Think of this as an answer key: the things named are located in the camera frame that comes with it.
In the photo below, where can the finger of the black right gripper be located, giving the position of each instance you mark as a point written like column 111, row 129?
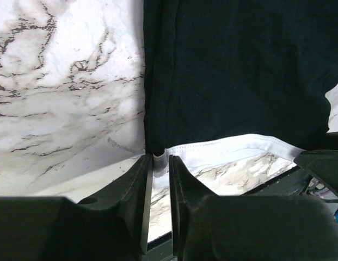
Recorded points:
column 322, row 165

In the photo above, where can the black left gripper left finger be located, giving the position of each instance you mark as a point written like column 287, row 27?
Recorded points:
column 111, row 224

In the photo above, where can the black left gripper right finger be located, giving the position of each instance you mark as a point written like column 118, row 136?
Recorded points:
column 207, row 226

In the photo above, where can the black white boxer briefs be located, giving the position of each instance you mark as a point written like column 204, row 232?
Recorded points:
column 229, row 80

